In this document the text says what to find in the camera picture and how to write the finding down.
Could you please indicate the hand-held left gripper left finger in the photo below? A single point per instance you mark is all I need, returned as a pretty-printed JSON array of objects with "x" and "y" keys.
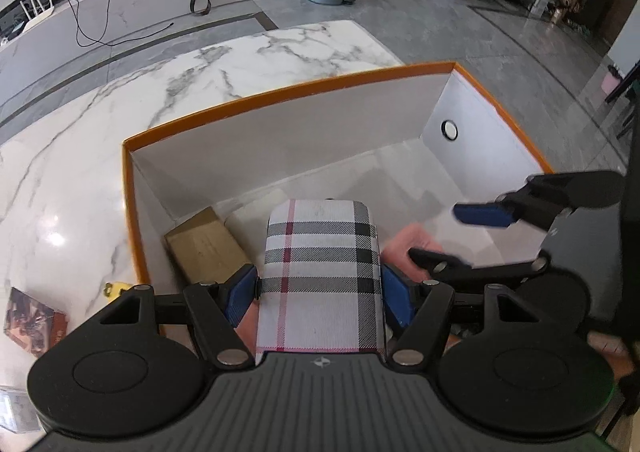
[{"x": 240, "y": 294}]

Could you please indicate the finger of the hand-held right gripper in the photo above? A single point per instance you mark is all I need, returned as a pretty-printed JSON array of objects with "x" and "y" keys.
[
  {"x": 485, "y": 215},
  {"x": 475, "y": 272}
]

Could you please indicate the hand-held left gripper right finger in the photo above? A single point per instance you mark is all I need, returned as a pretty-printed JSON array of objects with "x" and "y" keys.
[{"x": 400, "y": 299}]

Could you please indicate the small brown cardboard box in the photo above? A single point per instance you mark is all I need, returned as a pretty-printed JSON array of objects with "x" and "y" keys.
[{"x": 205, "y": 244}]

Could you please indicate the plaid fabric case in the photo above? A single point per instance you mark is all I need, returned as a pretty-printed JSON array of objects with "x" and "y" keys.
[{"x": 320, "y": 282}]

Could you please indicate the yellow small gadget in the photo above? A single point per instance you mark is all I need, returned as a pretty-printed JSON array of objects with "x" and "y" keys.
[{"x": 114, "y": 290}]

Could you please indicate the orange cardboard box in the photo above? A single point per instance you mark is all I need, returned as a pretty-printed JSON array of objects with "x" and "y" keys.
[{"x": 300, "y": 141}]

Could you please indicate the brown printed card box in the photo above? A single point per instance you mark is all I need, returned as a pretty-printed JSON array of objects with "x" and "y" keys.
[{"x": 32, "y": 322}]

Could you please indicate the clear plastic case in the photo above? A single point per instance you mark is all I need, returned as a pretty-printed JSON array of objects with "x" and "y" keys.
[{"x": 17, "y": 409}]

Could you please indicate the person's right hand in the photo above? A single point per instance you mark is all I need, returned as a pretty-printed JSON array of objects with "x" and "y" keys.
[{"x": 607, "y": 343}]

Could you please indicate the small pink bin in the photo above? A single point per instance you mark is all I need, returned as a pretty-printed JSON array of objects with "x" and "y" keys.
[{"x": 611, "y": 84}]

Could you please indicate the white router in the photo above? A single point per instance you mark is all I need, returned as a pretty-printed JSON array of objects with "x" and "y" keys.
[{"x": 37, "y": 16}]

